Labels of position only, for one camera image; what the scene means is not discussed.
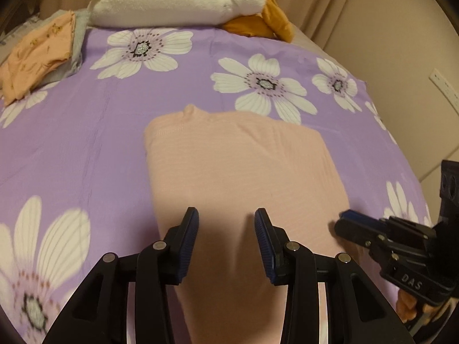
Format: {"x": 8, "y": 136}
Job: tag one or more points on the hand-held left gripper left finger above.
{"x": 186, "y": 245}

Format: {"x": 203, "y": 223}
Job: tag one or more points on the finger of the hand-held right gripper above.
{"x": 360, "y": 216}
{"x": 353, "y": 233}

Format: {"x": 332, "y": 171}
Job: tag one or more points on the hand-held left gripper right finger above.
{"x": 265, "y": 245}

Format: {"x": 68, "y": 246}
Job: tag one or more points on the pink knit sweater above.
{"x": 233, "y": 168}

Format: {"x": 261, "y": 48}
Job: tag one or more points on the person's right hand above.
{"x": 408, "y": 306}

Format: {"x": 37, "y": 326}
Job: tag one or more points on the purple floral blanket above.
{"x": 89, "y": 132}

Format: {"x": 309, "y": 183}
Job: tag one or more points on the folded grey garment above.
{"x": 77, "y": 46}

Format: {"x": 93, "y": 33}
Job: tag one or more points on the folded orange printed garment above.
{"x": 36, "y": 57}

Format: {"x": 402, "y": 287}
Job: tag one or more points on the white plush goose toy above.
{"x": 172, "y": 0}

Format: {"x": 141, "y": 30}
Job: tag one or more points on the white wall socket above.
{"x": 444, "y": 84}

